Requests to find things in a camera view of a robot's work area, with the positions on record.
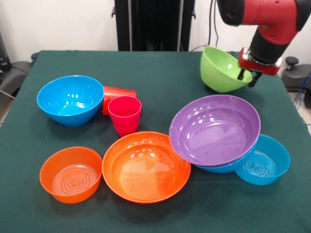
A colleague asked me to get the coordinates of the pink plastic cup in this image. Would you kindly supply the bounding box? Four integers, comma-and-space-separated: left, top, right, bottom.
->
107, 96, 142, 137

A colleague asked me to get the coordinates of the red plastic cup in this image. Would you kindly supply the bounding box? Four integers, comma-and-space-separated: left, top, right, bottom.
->
102, 85, 138, 117

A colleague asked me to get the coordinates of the small orange flat-bottomed bowl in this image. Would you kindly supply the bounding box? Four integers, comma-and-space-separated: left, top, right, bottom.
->
39, 146, 103, 204

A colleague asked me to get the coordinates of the large blue plastic bowl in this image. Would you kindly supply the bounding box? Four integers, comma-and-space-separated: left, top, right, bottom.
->
36, 75, 104, 128
193, 143, 257, 174

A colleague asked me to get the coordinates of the blue cable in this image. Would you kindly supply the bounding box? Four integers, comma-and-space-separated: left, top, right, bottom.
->
294, 72, 311, 108

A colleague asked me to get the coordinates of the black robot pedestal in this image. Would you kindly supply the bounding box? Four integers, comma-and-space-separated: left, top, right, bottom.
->
111, 0, 196, 52

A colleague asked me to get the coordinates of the black stand base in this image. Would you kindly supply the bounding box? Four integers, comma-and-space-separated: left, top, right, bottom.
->
0, 60, 32, 94
281, 56, 311, 92

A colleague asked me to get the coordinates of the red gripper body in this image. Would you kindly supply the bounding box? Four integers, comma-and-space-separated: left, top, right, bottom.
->
237, 47, 284, 76

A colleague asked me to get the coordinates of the green plastic bowl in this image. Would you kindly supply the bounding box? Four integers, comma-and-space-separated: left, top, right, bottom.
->
200, 46, 253, 94

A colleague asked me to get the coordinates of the small blue flat-bottomed bowl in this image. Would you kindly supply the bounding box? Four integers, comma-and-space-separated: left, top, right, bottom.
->
234, 133, 291, 186

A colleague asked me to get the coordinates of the purple plastic bowl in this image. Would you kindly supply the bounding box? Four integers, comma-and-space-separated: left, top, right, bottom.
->
169, 95, 262, 166

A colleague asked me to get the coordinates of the black wall cable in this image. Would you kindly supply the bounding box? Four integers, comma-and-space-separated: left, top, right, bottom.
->
190, 0, 220, 52

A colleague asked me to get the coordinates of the dark green tablecloth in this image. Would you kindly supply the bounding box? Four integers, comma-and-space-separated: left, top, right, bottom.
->
0, 50, 311, 233

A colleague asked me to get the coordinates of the large orange plastic bowl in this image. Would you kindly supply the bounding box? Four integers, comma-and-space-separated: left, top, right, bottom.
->
102, 131, 192, 204

